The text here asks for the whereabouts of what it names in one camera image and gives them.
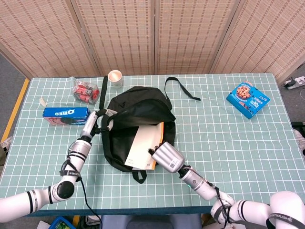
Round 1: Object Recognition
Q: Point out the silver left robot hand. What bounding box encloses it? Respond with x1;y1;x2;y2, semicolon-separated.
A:
80;108;119;142

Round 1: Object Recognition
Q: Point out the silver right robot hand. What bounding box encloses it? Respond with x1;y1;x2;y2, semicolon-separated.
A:
147;141;186;174

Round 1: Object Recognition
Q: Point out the white book orange spine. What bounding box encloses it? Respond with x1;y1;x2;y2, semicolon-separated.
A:
124;122;165;171

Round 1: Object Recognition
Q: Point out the black fabric backpack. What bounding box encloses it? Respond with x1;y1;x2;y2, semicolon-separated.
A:
99;76;201;184

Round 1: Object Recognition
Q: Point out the blue Oreo cookie box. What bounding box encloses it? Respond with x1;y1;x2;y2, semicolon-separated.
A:
42;107;91;126

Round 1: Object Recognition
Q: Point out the clear bag of snacks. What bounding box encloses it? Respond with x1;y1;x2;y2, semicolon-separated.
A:
69;76;100;105

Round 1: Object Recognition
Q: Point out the green checked tablecloth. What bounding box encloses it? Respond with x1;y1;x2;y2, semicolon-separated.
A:
0;73;305;217

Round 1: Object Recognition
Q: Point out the white paper cup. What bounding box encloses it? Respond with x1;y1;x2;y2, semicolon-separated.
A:
107;70;123;89

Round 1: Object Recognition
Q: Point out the grey blue chair seat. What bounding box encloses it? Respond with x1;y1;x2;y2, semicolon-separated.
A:
100;213;203;229

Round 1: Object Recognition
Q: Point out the yellow floor tape strip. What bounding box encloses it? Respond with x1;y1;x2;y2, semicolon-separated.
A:
0;78;31;144

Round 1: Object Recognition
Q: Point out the woven bamboo screen panel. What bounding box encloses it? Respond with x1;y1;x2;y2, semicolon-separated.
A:
211;0;305;81
0;0;102;80
71;0;156;76
154;0;240;75

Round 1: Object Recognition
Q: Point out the blue chocolate chip cookie box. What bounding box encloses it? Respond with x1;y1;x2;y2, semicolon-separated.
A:
225;80;271;120

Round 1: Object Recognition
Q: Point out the blue plastic crate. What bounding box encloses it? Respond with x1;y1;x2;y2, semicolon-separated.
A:
49;216;77;229

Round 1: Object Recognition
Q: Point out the white power strip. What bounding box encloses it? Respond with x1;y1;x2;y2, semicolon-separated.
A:
283;75;305;90

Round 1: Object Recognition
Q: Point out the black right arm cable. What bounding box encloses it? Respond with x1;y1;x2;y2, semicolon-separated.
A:
206;181;232;225

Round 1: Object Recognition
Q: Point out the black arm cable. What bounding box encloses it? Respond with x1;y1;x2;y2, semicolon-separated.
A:
78;177;103;229
206;181;232;225

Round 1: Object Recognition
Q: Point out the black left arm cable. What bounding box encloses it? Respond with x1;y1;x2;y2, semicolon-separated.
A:
78;177;103;229

